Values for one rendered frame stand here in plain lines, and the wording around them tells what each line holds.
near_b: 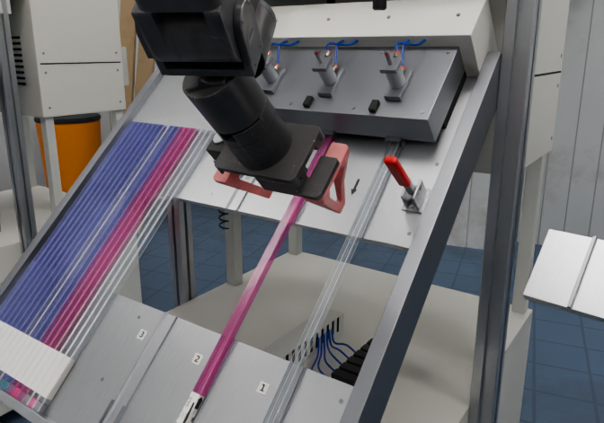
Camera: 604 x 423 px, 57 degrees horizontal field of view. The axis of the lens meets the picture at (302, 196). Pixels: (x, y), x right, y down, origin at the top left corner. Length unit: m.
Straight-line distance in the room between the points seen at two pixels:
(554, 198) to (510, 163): 2.90
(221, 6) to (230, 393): 0.47
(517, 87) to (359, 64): 0.23
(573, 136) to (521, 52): 2.86
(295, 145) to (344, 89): 0.31
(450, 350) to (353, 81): 0.62
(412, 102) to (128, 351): 0.52
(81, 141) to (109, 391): 3.58
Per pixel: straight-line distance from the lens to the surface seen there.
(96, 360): 0.87
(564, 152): 3.72
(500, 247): 0.91
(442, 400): 1.06
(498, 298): 0.94
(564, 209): 3.80
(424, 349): 1.20
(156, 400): 0.78
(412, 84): 0.79
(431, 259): 0.71
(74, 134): 4.31
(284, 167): 0.52
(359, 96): 0.80
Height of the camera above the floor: 1.21
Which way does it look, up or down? 15 degrees down
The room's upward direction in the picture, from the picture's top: straight up
